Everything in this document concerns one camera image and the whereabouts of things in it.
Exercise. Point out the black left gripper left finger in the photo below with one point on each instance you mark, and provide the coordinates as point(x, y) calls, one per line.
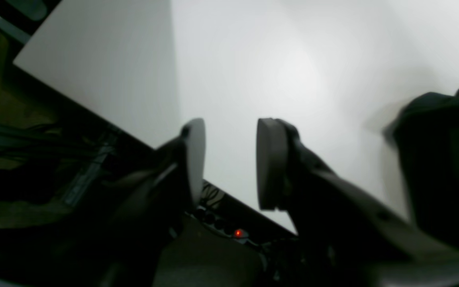
point(115, 236)

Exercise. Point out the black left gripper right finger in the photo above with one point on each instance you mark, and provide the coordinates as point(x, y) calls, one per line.
point(348, 238)

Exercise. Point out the black t-shirt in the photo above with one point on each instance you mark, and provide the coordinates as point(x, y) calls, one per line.
point(426, 136)

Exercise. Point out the black power strip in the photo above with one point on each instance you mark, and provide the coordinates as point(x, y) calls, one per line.
point(227, 217)

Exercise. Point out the aluminium frame rail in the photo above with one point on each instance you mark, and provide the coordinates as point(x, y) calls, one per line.
point(29, 159)

